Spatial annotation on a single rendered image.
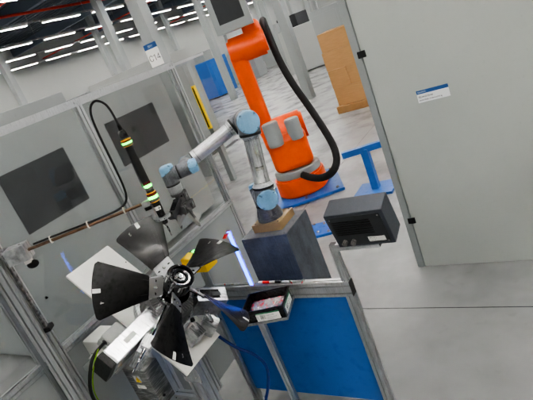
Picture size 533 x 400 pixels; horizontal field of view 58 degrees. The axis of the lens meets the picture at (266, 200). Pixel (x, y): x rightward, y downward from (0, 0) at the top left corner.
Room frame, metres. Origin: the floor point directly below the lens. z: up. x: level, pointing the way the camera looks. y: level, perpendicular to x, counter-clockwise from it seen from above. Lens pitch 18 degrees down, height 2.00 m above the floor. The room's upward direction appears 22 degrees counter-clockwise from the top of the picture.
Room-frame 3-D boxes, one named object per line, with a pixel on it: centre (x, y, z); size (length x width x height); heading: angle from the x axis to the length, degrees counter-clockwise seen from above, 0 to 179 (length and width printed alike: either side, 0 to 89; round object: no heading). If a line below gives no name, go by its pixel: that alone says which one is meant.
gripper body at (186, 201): (2.45, 0.41, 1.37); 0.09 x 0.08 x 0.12; 144
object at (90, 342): (2.18, 1.02, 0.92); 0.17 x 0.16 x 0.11; 54
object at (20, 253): (2.00, 1.06, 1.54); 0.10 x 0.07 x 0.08; 89
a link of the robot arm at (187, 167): (2.48, 0.32, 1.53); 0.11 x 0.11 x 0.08; 6
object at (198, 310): (2.05, 0.43, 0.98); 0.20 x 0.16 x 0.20; 54
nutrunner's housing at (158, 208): (1.99, 0.44, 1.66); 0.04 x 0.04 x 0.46
